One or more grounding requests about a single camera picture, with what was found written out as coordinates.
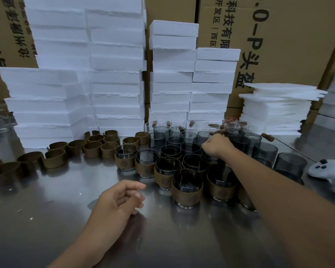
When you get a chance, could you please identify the person's left hand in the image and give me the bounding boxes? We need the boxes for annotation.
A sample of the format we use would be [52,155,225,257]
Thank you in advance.
[86,180,147,232]

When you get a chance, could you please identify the bunch of clear plastic cups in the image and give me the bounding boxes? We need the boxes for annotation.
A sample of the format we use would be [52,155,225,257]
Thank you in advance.
[0,108,17,146]

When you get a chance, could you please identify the stack of white foam blocks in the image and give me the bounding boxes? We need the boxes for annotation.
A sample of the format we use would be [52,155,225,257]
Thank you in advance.
[314,65,335,134]

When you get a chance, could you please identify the white game controller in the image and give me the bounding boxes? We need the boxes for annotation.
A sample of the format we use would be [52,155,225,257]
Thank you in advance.
[308,159,335,198]

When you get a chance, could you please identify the group of brown sleeve rings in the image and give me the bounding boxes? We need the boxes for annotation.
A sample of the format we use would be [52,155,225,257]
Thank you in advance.
[0,130,150,185]

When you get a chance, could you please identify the brown-handled metal rod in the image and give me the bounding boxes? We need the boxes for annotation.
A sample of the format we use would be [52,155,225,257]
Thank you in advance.
[261,133,316,162]

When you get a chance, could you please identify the stepped stack white foam blocks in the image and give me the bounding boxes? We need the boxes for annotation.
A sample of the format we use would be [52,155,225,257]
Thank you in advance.
[149,20,241,129]

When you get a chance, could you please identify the person's right hand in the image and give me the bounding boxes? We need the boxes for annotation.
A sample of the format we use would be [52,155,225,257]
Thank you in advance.
[202,133,237,163]

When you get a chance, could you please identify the stack of thin foam sheets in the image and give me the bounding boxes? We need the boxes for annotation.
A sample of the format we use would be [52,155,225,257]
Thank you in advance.
[238,83,328,136]

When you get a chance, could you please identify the person's left forearm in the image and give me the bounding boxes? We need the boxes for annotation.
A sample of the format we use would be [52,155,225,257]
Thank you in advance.
[47,220,121,268]

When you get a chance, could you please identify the tall stack white foam blocks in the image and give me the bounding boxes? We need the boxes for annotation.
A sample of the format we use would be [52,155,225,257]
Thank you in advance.
[0,0,147,148]

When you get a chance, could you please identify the person's right forearm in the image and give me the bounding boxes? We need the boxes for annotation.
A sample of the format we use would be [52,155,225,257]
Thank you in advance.
[224,147,335,268]

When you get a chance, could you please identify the large printed cardboard box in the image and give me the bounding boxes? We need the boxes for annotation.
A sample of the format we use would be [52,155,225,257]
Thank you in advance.
[197,0,335,109]

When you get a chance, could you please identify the cluster of transparent plastic cups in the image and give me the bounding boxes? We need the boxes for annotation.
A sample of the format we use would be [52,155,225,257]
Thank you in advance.
[144,117,307,185]

